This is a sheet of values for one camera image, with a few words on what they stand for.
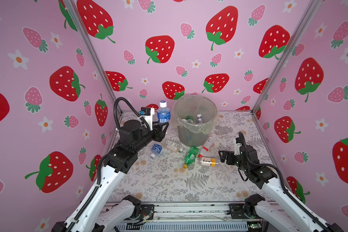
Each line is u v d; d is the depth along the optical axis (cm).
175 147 94
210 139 98
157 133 55
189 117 104
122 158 45
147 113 53
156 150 92
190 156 88
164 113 60
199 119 101
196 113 101
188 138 90
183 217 73
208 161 86
